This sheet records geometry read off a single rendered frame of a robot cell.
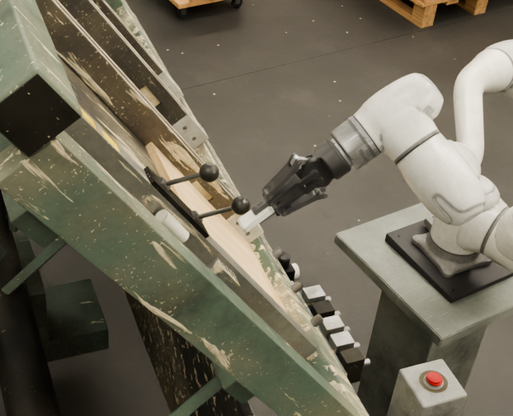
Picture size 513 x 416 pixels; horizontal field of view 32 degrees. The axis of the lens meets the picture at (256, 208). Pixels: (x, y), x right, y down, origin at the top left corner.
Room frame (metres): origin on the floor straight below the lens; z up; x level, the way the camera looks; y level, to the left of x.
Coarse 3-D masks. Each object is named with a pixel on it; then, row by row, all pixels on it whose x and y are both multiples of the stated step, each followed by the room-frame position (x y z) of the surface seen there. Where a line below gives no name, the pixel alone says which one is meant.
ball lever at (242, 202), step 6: (234, 198) 1.38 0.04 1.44; (240, 198) 1.37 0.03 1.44; (246, 198) 1.38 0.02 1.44; (234, 204) 1.36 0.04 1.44; (240, 204) 1.36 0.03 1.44; (246, 204) 1.36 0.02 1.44; (192, 210) 1.39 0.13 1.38; (216, 210) 1.38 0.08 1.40; (222, 210) 1.37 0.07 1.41; (228, 210) 1.37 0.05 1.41; (234, 210) 1.36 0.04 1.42; (240, 210) 1.36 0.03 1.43; (246, 210) 1.36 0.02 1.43; (198, 216) 1.38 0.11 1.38; (204, 216) 1.38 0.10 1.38
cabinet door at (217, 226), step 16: (160, 160) 1.69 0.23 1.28; (160, 176) 1.64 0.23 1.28; (176, 176) 1.72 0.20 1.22; (176, 192) 1.57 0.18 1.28; (192, 192) 1.74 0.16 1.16; (192, 208) 1.60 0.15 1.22; (208, 208) 1.76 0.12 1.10; (208, 224) 1.62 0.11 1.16; (224, 224) 1.79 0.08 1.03; (224, 240) 1.64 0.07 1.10; (240, 240) 1.81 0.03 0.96; (240, 256) 1.67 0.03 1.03; (256, 272) 1.69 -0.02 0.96; (272, 288) 1.70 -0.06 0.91
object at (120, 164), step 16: (80, 128) 1.27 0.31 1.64; (96, 128) 1.30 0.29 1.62; (80, 144) 1.27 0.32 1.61; (96, 144) 1.28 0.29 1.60; (112, 144) 1.30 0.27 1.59; (96, 160) 1.28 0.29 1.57; (112, 160) 1.29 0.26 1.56; (128, 160) 1.31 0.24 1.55; (112, 176) 1.29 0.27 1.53; (128, 176) 1.30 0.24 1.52; (144, 176) 1.33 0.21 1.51; (144, 192) 1.32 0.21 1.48; (160, 208) 1.33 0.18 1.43; (192, 240) 1.36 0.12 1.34; (208, 240) 1.38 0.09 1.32; (208, 256) 1.37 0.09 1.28; (224, 256) 1.40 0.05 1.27; (240, 272) 1.41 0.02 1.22; (240, 288) 1.41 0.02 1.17; (256, 288) 1.43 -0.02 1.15; (256, 304) 1.43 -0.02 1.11; (272, 304) 1.45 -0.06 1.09; (272, 320) 1.44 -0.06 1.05; (288, 320) 1.46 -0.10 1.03; (288, 336) 1.46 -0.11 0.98; (304, 336) 1.49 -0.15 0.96; (304, 352) 1.49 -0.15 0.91
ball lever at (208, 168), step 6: (204, 168) 1.33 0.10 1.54; (210, 168) 1.33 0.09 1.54; (216, 168) 1.34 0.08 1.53; (192, 174) 1.35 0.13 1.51; (198, 174) 1.34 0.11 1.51; (204, 174) 1.32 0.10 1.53; (210, 174) 1.32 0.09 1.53; (216, 174) 1.33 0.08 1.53; (162, 180) 1.35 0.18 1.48; (174, 180) 1.35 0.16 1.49; (180, 180) 1.35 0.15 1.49; (186, 180) 1.34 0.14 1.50; (204, 180) 1.33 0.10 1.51; (210, 180) 1.32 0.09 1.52; (162, 186) 1.35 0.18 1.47; (168, 186) 1.35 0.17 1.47
